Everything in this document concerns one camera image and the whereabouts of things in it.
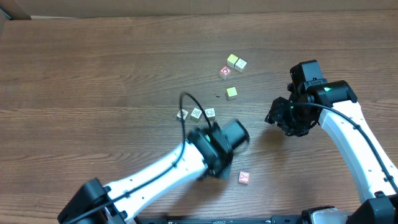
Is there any red letter Y block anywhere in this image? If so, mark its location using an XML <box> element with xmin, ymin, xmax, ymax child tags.
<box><xmin>238</xmin><ymin>171</ymin><xmax>251</xmax><ymax>184</ymax></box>

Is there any letter M wooden block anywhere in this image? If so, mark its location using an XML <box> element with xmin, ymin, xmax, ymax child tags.
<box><xmin>190</xmin><ymin>108</ymin><xmax>203</xmax><ymax>122</ymax></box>

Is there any acorn picture wooden block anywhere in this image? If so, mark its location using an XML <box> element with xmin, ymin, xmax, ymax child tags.
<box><xmin>176</xmin><ymin>109</ymin><xmax>189</xmax><ymax>121</ymax></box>

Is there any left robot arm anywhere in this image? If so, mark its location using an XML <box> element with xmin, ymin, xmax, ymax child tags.
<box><xmin>57</xmin><ymin>119</ymin><xmax>249</xmax><ymax>223</ymax></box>

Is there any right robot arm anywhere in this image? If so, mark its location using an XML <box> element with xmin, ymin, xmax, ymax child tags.
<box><xmin>265</xmin><ymin>60</ymin><xmax>397</xmax><ymax>224</ymax></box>

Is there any sheep picture wooden block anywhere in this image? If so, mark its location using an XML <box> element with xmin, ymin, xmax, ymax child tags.
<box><xmin>205</xmin><ymin>108</ymin><xmax>216</xmax><ymax>120</ymax></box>

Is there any yellow letter C block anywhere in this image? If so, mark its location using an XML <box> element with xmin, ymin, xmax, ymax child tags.
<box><xmin>226</xmin><ymin>87</ymin><xmax>238</xmax><ymax>100</ymax></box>

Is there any white bone wooden block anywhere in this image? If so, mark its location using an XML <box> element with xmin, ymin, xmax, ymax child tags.
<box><xmin>234</xmin><ymin>58</ymin><xmax>247</xmax><ymax>73</ymax></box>

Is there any red letter wooden block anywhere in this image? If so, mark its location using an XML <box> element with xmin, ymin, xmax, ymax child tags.
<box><xmin>219</xmin><ymin>66</ymin><xmax>232</xmax><ymax>80</ymax></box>

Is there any yellow top wooden block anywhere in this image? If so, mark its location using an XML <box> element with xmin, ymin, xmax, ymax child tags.
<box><xmin>226</xmin><ymin>54</ymin><xmax>239</xmax><ymax>68</ymax></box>

